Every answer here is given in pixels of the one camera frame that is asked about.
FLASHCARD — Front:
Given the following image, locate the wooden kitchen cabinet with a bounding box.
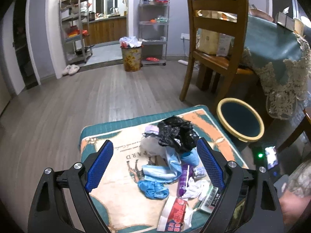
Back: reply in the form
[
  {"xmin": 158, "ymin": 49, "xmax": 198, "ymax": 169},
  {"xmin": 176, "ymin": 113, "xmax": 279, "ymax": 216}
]
[{"xmin": 83, "ymin": 16, "xmax": 127, "ymax": 45}]

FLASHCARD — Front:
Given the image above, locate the grey metal shelf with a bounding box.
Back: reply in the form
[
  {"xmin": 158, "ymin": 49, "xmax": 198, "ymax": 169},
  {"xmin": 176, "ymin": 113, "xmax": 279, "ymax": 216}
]
[
  {"xmin": 59, "ymin": 0, "xmax": 93, "ymax": 65},
  {"xmin": 138, "ymin": 0, "xmax": 170, "ymax": 66}
]

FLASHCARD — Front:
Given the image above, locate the black plastic bag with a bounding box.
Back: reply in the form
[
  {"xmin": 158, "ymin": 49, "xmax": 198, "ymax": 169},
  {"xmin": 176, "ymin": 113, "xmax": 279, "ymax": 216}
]
[{"xmin": 157, "ymin": 116, "xmax": 199, "ymax": 154}]

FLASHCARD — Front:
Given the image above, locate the red white snack packet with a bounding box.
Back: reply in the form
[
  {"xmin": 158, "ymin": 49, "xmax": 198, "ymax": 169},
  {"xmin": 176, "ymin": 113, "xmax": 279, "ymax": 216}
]
[{"xmin": 156, "ymin": 195, "xmax": 193, "ymax": 232}]

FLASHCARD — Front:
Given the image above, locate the light blue face mask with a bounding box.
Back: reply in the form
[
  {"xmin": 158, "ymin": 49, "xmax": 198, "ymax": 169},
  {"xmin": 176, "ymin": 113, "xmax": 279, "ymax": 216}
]
[{"xmin": 141, "ymin": 147, "xmax": 203, "ymax": 182}]

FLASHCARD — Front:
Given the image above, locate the clear plastic wrapper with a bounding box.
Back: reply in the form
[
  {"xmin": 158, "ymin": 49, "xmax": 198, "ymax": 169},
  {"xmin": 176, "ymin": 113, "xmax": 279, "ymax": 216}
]
[{"xmin": 140, "ymin": 125, "xmax": 166, "ymax": 159}]

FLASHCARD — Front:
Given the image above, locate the wooden dining chair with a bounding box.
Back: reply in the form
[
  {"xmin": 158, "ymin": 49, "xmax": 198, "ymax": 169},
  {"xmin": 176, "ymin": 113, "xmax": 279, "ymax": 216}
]
[{"xmin": 179, "ymin": 0, "xmax": 257, "ymax": 113}]

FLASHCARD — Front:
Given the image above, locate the grey metal shelf right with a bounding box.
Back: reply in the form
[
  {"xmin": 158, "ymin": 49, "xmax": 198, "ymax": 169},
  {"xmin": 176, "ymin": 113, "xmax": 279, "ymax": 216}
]
[{"xmin": 138, "ymin": 0, "xmax": 170, "ymax": 66}]

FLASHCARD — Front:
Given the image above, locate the sunflower pattern trash can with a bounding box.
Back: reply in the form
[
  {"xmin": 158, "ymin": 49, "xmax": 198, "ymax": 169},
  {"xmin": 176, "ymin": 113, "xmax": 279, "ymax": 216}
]
[{"xmin": 121, "ymin": 47, "xmax": 142, "ymax": 72}]

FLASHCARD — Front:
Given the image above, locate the green white cardboard box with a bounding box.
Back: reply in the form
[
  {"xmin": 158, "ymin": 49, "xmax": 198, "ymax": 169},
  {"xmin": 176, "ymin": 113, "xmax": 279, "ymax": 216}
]
[{"xmin": 199, "ymin": 186, "xmax": 222, "ymax": 214}]

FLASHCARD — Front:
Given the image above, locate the yellow rimmed teal waste bin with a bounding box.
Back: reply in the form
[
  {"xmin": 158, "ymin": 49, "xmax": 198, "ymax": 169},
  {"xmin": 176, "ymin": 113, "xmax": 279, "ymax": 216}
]
[{"xmin": 217, "ymin": 98, "xmax": 265, "ymax": 143}]

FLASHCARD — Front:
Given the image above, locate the blue nitrile glove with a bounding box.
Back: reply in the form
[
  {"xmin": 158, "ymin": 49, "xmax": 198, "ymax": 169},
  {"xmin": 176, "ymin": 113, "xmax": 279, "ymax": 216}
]
[{"xmin": 138, "ymin": 180, "xmax": 169, "ymax": 200}]

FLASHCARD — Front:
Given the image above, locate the purple snack wrapper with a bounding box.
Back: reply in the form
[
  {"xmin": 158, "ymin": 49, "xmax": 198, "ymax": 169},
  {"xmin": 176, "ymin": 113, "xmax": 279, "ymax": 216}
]
[{"xmin": 177, "ymin": 164, "xmax": 193, "ymax": 197}]

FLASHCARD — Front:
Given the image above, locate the grey metal shelf left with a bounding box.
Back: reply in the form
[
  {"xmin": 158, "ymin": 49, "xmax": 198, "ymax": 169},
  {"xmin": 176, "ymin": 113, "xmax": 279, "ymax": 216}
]
[{"xmin": 59, "ymin": 0, "xmax": 93, "ymax": 65}]

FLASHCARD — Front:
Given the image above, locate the white power strip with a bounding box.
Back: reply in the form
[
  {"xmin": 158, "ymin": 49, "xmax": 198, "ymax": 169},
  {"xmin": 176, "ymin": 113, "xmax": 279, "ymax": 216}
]
[{"xmin": 178, "ymin": 59, "xmax": 188, "ymax": 66}]

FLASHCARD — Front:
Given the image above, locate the white slippers pair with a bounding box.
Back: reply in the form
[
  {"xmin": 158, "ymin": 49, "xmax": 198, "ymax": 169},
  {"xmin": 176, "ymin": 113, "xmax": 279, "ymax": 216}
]
[{"xmin": 62, "ymin": 65, "xmax": 79, "ymax": 76}]

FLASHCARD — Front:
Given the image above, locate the crumpled white tissue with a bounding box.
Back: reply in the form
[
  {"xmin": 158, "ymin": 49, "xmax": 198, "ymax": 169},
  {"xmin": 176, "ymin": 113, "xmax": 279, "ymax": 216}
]
[{"xmin": 181, "ymin": 177, "xmax": 211, "ymax": 201}]

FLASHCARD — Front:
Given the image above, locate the beige box on chair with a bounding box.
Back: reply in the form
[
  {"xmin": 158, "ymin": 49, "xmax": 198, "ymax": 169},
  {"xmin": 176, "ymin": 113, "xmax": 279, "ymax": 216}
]
[{"xmin": 197, "ymin": 9, "xmax": 220, "ymax": 55}]

